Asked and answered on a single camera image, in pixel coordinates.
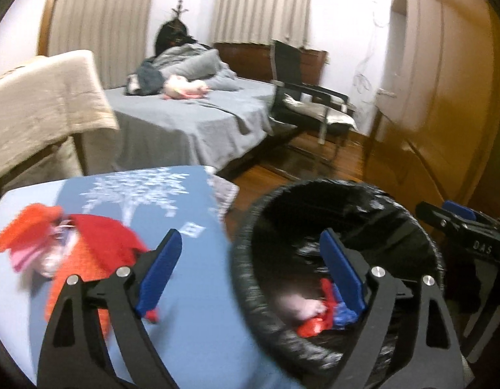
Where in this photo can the small white tissue ball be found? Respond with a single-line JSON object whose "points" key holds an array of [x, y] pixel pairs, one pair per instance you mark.
{"points": [[50, 262]]}

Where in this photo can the black metal armchair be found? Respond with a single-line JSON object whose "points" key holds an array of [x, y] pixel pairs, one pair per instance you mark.
{"points": [[287, 79]]}

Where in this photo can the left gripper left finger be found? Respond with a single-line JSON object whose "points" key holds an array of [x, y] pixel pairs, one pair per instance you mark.
{"points": [[74, 353]]}

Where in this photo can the beige curtain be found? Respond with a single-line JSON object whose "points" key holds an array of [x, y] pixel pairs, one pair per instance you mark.
{"points": [[261, 22], [114, 30]]}

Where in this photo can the orange foam net sleeve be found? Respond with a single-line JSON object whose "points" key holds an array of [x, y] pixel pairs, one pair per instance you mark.
{"points": [[92, 257]]}

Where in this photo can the red knit glove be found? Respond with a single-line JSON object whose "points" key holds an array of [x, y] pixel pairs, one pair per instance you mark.
{"points": [[131, 245]]}

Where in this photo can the red plastic bag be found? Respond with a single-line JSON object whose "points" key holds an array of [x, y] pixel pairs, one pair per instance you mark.
{"points": [[321, 321]]}

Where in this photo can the beige striped blanket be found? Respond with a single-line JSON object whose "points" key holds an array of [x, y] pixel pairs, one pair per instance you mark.
{"points": [[55, 121]]}

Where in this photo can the brown wooden wardrobe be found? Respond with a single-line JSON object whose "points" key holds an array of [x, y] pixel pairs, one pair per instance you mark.
{"points": [[436, 136]]}

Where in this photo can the left beige curtain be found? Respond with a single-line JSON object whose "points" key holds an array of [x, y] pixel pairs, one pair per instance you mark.
{"points": [[114, 30]]}

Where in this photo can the blue plastic bag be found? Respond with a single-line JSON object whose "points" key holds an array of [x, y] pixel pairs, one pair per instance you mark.
{"points": [[343, 315]]}

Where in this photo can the wooden coat stand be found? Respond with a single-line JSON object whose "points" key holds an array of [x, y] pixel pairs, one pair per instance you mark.
{"points": [[179, 10]]}

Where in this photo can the bed with grey sheet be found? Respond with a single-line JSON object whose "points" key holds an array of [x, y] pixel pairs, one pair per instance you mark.
{"points": [[154, 132]]}

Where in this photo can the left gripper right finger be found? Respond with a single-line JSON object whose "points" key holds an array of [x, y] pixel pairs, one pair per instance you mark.
{"points": [[427, 352]]}

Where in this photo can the pink cloth scrap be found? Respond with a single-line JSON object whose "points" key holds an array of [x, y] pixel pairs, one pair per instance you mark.
{"points": [[295, 309]]}

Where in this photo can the black lined trash bin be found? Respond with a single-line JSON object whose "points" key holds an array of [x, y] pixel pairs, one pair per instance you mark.
{"points": [[276, 251]]}

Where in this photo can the silver chair cushion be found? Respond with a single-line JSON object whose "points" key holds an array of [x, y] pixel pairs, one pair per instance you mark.
{"points": [[320, 112]]}

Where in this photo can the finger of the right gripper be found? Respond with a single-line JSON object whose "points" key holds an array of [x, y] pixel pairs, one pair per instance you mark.
{"points": [[463, 212]]}

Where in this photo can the right beige curtain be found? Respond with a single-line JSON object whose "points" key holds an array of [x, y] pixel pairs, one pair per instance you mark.
{"points": [[261, 22]]}

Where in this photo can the pink foam net sleeve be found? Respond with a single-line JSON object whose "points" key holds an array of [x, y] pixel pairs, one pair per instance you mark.
{"points": [[27, 258]]}

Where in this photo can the pink plush toy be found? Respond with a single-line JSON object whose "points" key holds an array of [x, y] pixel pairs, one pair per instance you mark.
{"points": [[178, 87]]}

